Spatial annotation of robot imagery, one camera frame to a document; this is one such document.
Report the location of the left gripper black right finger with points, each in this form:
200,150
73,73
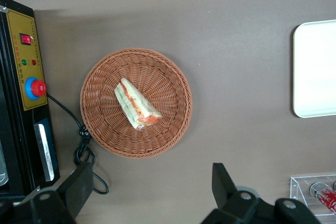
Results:
225,190

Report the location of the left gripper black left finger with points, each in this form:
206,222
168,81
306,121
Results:
76,187

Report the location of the triangle sandwich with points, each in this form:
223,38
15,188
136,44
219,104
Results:
136,104

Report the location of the round brown wicker basket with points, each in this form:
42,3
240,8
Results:
162,77

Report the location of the cream plastic tray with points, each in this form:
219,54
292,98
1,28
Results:
315,69

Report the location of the clear acrylic bottle rack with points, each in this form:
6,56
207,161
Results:
299,187

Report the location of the black tabletop machine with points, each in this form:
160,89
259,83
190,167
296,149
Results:
13,142

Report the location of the red emergency stop button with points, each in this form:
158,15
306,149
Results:
38,88

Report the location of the yellow control panel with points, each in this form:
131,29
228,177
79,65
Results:
18,58

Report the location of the red rocker switch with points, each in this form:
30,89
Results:
26,39

